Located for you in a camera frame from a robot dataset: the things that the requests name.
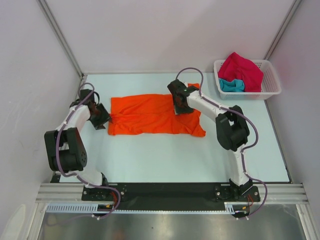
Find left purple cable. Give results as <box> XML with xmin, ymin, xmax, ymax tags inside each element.
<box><xmin>56</xmin><ymin>82</ymin><xmax>122</xmax><ymax>221</ymax></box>

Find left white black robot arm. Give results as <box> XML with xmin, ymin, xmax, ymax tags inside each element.
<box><xmin>44</xmin><ymin>89</ymin><xmax>111</xmax><ymax>200</ymax></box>

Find aluminium corner post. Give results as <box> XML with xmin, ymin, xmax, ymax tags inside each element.
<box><xmin>263</xmin><ymin>0</ymin><xmax>304</xmax><ymax>60</ymax></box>
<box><xmin>36</xmin><ymin>0</ymin><xmax>84</xmax><ymax>79</ymax></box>

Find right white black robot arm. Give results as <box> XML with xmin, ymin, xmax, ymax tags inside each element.
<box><xmin>167</xmin><ymin>79</ymin><xmax>253</xmax><ymax>201</ymax></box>

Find aluminium front frame rail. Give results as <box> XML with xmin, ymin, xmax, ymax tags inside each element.
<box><xmin>35</xmin><ymin>183</ymin><xmax>309</xmax><ymax>205</ymax></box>

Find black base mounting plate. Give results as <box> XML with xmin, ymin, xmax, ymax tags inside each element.
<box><xmin>81</xmin><ymin>182</ymin><xmax>261</xmax><ymax>211</ymax></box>

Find magenta t shirt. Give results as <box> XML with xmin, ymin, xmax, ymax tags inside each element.
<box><xmin>218</xmin><ymin>52</ymin><xmax>264</xmax><ymax>93</ymax></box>

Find white plastic laundry basket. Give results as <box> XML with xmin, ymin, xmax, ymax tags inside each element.
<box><xmin>213</xmin><ymin>59</ymin><xmax>282</xmax><ymax>100</ymax></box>

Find left aluminium corner post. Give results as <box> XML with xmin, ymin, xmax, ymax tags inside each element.
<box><xmin>36</xmin><ymin>0</ymin><xmax>84</xmax><ymax>79</ymax></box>

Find white slotted cable duct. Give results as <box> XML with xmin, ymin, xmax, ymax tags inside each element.
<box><xmin>46</xmin><ymin>203</ymin><xmax>114</xmax><ymax>214</ymax></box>
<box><xmin>224</xmin><ymin>202</ymin><xmax>251</xmax><ymax>214</ymax></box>

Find purple cable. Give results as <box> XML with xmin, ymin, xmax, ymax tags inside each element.
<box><xmin>176</xmin><ymin>67</ymin><xmax>268</xmax><ymax>221</ymax></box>
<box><xmin>56</xmin><ymin>82</ymin><xmax>122</xmax><ymax>221</ymax></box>

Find right white slotted cable duct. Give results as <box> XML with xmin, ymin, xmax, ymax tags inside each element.
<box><xmin>224</xmin><ymin>202</ymin><xmax>251</xmax><ymax>214</ymax></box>

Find right aluminium corner post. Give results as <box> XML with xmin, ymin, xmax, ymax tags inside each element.
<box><xmin>263</xmin><ymin>0</ymin><xmax>304</xmax><ymax>60</ymax></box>

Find teal t shirt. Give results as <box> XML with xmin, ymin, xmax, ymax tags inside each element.
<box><xmin>219</xmin><ymin>78</ymin><xmax>245</xmax><ymax>93</ymax></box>

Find orange t shirt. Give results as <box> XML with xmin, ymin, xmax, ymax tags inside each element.
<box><xmin>107</xmin><ymin>93</ymin><xmax>206</xmax><ymax>138</ymax></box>

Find left white slotted cable duct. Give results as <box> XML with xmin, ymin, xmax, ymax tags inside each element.
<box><xmin>46</xmin><ymin>203</ymin><xmax>114</xmax><ymax>214</ymax></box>

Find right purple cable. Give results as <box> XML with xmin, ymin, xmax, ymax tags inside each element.
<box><xmin>176</xmin><ymin>67</ymin><xmax>268</xmax><ymax>221</ymax></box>

